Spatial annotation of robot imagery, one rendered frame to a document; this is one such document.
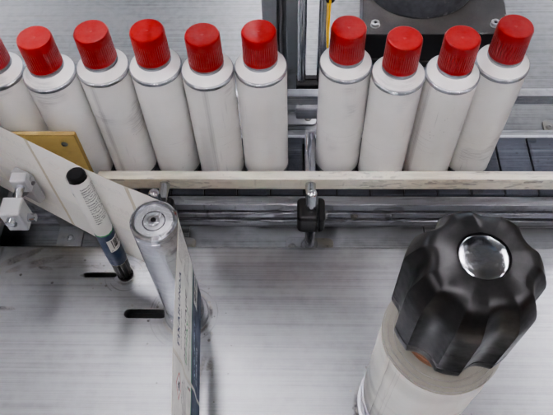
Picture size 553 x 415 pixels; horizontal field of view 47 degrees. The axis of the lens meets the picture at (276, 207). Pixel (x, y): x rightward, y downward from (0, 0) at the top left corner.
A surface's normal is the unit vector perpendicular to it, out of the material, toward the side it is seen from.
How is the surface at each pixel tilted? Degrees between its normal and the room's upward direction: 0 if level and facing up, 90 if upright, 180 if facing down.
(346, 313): 0
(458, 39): 3
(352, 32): 2
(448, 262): 13
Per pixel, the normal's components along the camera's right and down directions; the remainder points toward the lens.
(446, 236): -0.16, -0.61
